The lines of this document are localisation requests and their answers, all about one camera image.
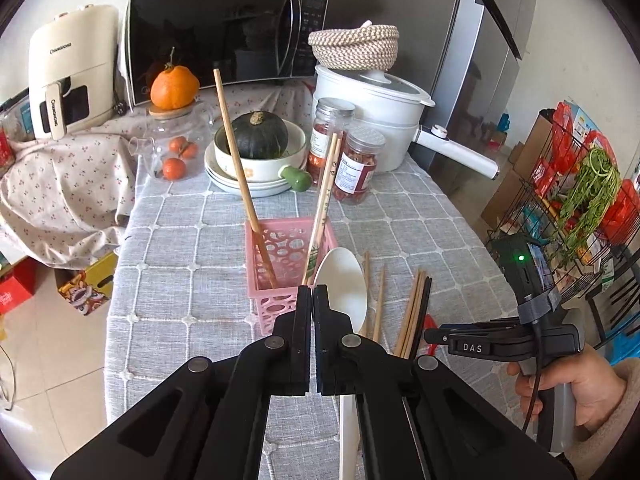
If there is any pink plastic utensil basket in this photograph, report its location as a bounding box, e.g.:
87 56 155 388
244 217 341 337

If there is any tall glass jar red label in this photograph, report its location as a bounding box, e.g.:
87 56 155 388
306 97 356 186

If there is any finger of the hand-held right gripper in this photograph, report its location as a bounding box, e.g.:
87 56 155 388
424 323 521 360

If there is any black chopstick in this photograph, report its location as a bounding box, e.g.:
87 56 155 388
410 275 434 361

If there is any cream air fryer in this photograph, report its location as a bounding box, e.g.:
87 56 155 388
27 5 121 141

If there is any brown wooden chopstick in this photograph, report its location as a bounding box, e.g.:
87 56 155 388
394 268 422 357
400 271 427 359

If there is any glass jar with tomatoes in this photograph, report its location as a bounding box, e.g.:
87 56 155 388
129 100 217 182

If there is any red plastic bag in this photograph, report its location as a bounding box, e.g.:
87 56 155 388
532 102 582 196
587 130 640 248

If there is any colourful printed box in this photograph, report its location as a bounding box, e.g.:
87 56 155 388
56 252 119 317

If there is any black wire rack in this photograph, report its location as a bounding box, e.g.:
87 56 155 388
487 122 640 306

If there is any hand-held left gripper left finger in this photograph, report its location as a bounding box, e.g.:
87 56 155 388
50 285 313 480

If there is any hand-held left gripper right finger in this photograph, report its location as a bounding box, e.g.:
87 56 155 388
312 285 576 480

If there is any green print wooden chopstick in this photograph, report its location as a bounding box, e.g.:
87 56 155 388
301 132 339 286
306 137 344 281

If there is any large orange with stem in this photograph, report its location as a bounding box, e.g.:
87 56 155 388
150 47 201 111

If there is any dark green kabocha squash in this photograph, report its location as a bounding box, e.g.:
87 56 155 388
227 111 290 160

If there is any grey refrigerator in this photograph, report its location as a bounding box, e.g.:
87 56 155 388
430 0 538 196

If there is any person's right forearm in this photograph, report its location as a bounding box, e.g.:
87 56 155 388
565 360 640 480

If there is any brown cardboard box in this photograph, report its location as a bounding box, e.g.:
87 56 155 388
481 110 557 241

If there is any white plastic spoon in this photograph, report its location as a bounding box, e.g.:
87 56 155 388
312 247 368 480

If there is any woven rope basket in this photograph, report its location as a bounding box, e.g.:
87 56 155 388
307 22 401 71

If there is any white electric cooking pot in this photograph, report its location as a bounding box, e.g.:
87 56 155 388
314 64 501 181

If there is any red flower print cloth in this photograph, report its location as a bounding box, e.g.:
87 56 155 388
0 77 321 267

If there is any person's right hand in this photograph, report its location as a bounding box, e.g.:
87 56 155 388
507 345 627 433

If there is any long wooden chopstick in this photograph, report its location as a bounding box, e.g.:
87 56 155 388
213 68 279 290

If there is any black microwave oven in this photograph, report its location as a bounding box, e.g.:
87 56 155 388
122 0 330 107

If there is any red gift box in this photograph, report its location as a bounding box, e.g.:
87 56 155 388
0 260 39 315

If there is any blue and white box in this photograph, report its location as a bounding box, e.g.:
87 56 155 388
567 102 602 137

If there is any cream bowl with green handle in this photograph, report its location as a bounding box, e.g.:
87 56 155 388
213 122 312 193

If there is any short glass jar perforated lid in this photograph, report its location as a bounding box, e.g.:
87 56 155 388
332 127 387 206

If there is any green leafy vegetable bunch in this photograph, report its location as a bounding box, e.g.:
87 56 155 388
557 147 623 258

